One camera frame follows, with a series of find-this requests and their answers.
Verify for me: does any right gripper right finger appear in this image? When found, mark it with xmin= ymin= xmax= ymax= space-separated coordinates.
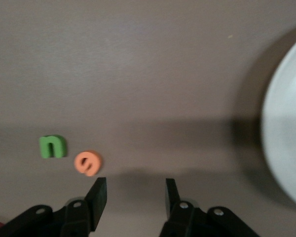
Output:
xmin=160 ymin=178 xmax=200 ymax=237

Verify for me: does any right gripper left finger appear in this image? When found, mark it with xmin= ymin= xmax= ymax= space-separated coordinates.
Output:
xmin=60 ymin=177 xmax=107 ymax=237

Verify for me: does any orange foam letter e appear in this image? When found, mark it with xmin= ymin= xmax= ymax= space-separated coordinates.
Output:
xmin=74 ymin=150 xmax=104 ymax=177

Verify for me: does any green foam letter n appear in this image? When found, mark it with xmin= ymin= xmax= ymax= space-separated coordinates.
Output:
xmin=38 ymin=134 xmax=68 ymax=159

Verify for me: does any brown table cover sheet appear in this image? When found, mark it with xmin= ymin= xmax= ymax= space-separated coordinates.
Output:
xmin=0 ymin=0 xmax=296 ymax=237

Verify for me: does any light beige round plate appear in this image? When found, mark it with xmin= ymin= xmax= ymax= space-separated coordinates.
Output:
xmin=260 ymin=32 xmax=296 ymax=213

